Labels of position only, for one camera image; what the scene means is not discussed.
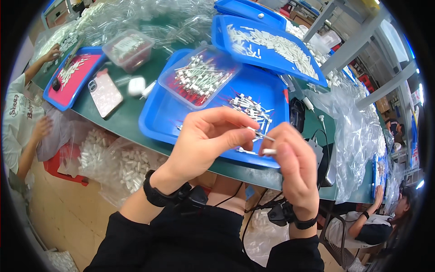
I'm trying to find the person's right hand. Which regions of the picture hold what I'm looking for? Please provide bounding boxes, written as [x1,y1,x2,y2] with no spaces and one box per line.
[258,122,320,222]

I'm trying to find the person's left hand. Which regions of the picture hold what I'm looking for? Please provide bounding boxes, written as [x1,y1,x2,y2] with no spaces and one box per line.
[160,106,261,186]

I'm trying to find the thin white pump stem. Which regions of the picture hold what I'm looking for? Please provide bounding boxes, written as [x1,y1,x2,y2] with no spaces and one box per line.
[246,126,276,142]

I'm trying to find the large blue plastic tray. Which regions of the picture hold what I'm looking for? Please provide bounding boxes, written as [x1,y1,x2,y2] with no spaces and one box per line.
[138,48,290,169]

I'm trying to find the black wrist band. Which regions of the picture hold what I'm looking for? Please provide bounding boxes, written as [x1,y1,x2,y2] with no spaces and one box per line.
[143,170,209,214]
[267,202,319,231]

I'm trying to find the black handheld device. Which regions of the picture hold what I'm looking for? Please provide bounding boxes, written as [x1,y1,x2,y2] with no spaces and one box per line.
[289,97,307,134]

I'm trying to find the loose heap of pump stems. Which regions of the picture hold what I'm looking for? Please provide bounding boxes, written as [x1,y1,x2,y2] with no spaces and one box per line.
[222,92,275,143]

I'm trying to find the pile of red-tipped pump stems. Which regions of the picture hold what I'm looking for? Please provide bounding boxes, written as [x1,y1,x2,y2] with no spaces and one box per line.
[168,54,235,104]

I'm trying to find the crumpled clear plastic bag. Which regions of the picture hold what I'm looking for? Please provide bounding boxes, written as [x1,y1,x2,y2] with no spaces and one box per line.
[303,78,389,205]

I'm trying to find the clear flat plastic container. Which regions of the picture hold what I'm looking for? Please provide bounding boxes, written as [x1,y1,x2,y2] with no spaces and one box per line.
[158,46,243,110]

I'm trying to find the clear bag on floor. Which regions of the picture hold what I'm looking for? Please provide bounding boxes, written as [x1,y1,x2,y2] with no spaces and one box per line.
[242,207,290,267]

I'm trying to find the white pump part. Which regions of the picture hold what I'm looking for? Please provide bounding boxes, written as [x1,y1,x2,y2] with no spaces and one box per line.
[140,80,157,100]

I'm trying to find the metal chair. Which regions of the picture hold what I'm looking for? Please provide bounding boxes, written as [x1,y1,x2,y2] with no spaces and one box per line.
[319,207,382,270]

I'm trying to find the bags of white plastic pieces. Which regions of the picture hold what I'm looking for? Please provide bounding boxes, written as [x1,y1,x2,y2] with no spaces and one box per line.
[58,121,172,209]

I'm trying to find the white earbud case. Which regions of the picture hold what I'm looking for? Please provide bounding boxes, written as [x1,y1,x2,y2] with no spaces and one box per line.
[127,77,147,97]

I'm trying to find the blue tray with white tubes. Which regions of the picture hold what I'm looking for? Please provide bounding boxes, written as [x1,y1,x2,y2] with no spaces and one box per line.
[211,15,329,87]

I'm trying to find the phone in pink case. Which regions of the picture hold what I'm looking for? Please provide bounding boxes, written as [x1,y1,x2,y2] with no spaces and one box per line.
[87,69,124,119]

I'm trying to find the clear lidded plastic box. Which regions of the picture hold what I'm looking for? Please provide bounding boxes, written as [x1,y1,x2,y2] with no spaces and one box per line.
[101,29,155,74]

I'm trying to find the pile of white plastic tubes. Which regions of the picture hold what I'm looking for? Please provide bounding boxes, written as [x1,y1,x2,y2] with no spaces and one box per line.
[226,24,319,81]

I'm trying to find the heap of clear plastic tubes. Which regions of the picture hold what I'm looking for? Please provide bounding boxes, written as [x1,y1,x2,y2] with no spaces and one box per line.
[76,0,220,55]

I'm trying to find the blue tray with pink liner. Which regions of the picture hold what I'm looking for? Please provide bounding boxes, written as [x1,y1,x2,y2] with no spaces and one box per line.
[43,46,108,112]

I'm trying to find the shallow blue plastic tray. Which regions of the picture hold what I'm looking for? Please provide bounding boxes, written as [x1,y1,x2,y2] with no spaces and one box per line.
[214,0,288,31]

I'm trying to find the row of small white tubes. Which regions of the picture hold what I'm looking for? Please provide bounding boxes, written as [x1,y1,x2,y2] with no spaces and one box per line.
[57,54,93,90]

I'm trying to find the red plastic stool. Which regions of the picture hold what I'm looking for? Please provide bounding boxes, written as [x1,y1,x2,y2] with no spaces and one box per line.
[43,142,90,187]

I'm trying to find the thin metal strip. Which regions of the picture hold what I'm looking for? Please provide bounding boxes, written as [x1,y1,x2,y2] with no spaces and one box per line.
[63,38,84,70]

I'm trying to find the heap of white caps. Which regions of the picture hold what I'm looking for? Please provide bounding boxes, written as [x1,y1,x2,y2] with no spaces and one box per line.
[36,3,104,70]

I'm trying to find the grey metal frame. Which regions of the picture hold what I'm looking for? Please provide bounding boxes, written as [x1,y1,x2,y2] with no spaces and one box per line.
[302,0,419,110]

